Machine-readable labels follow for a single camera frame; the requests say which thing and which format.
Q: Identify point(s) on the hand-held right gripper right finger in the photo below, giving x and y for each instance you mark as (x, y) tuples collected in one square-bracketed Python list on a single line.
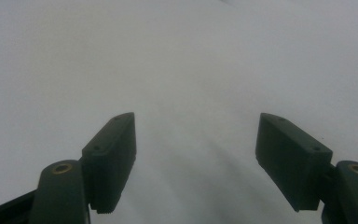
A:
[(292, 161)]

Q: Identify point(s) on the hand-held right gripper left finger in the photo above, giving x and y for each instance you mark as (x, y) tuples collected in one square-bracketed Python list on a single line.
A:
[(110, 161)]

